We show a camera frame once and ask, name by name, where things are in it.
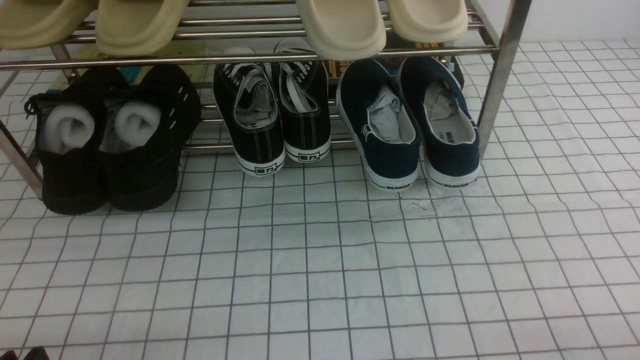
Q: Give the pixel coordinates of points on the navy slip-on shoe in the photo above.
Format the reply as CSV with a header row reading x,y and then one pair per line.
x,y
435,102
373,110

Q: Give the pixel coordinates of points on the stainless steel shoe rack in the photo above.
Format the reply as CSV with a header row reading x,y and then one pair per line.
x,y
502,49

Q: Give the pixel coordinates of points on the right black canvas sneaker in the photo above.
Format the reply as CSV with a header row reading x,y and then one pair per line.
x,y
302,90

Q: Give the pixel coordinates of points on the black canvas sneaker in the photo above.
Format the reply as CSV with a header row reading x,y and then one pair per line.
x,y
302,90
246,102

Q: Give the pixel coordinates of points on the left black canvas sneaker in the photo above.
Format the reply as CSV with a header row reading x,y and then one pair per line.
x,y
246,102

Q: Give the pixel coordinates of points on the black orange printed box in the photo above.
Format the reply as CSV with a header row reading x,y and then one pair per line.
x,y
335,68

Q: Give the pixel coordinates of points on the beige slipper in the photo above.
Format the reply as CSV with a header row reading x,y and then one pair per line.
x,y
343,29
133,28
32,24
429,21

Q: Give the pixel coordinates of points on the right black mesh sneaker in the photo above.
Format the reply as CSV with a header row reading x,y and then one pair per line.
x,y
146,130

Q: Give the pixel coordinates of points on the black mesh sneaker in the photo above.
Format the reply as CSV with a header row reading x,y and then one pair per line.
x,y
69,130
146,130

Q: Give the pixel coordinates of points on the far right beige slipper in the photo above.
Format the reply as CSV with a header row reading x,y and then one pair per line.
x,y
429,21

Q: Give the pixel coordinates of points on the left black mesh sneaker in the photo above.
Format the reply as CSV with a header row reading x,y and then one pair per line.
x,y
69,130

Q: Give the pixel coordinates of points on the dark object bottom left corner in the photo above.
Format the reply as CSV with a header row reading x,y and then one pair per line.
x,y
36,353

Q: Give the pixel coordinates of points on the far left beige slipper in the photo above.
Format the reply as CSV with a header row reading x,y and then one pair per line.
x,y
32,24

